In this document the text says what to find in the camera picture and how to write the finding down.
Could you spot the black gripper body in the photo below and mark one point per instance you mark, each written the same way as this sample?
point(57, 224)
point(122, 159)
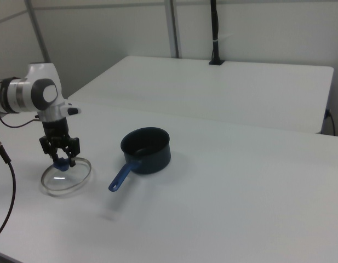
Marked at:
point(56, 128)

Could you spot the black pole with square base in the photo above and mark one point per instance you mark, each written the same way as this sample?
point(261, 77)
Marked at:
point(215, 33)

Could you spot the glass lid with blue knob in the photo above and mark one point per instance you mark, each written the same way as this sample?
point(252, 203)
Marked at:
point(62, 165)

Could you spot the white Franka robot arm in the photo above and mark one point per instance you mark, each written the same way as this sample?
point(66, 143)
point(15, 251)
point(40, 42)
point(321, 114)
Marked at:
point(19, 94)

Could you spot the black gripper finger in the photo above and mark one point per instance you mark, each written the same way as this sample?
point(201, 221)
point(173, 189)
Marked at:
point(46, 145)
point(75, 146)

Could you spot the dark blue saucepan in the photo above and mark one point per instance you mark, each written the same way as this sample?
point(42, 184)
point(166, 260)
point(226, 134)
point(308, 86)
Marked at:
point(155, 161)

